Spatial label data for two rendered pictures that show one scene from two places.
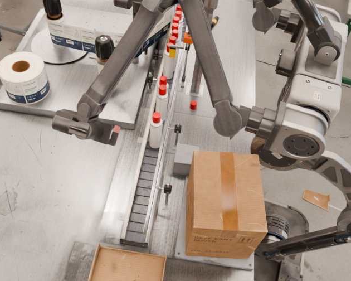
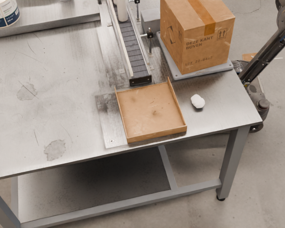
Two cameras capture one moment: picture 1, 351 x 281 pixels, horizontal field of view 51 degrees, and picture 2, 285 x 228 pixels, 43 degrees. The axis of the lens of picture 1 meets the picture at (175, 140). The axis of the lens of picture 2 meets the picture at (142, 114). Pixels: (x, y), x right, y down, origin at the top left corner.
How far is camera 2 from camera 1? 79 cm
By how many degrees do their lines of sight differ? 7
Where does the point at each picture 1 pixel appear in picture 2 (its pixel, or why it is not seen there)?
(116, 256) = (131, 93)
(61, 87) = (28, 8)
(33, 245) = (64, 108)
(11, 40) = not seen: outside the picture
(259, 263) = not seen: hidden behind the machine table
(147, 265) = (157, 90)
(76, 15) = not seen: outside the picture
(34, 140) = (26, 49)
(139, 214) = (135, 61)
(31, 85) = (7, 6)
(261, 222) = (228, 14)
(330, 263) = (283, 95)
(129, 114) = (92, 8)
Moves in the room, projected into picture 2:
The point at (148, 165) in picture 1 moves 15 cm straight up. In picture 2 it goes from (125, 32) to (123, 8)
